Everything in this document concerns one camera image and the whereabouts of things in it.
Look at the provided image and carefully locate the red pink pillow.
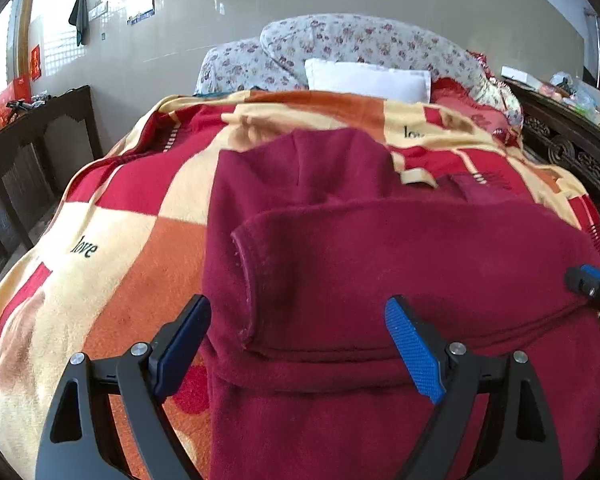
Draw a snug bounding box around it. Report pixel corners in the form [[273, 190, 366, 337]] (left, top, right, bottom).
[[431, 51, 524, 148]]

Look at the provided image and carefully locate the white pillow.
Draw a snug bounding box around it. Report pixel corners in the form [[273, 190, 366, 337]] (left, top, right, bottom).
[[304, 58, 432, 104]]

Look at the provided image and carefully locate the floral quilt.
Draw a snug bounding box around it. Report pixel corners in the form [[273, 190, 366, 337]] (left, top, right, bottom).
[[195, 13, 524, 130]]

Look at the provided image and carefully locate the red paper wall decoration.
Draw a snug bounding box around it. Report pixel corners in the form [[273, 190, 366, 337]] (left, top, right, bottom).
[[29, 44, 42, 81]]

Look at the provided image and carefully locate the dark cloth hanging on wall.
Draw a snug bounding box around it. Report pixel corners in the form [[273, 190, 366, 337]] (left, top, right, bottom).
[[68, 0, 88, 47]]

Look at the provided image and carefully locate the maroon fleece sweater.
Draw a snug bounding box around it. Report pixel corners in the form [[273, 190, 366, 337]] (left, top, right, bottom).
[[201, 129, 600, 479]]

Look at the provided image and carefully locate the clutter on headboard shelf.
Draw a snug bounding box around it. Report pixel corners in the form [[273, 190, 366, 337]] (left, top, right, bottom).
[[501, 65, 600, 127]]

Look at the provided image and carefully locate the dark wooden side table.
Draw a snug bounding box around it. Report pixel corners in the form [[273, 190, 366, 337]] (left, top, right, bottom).
[[0, 86, 102, 276]]

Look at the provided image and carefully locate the dark carved wooden headboard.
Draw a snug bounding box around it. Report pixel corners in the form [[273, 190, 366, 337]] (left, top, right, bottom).
[[504, 78, 600, 213]]

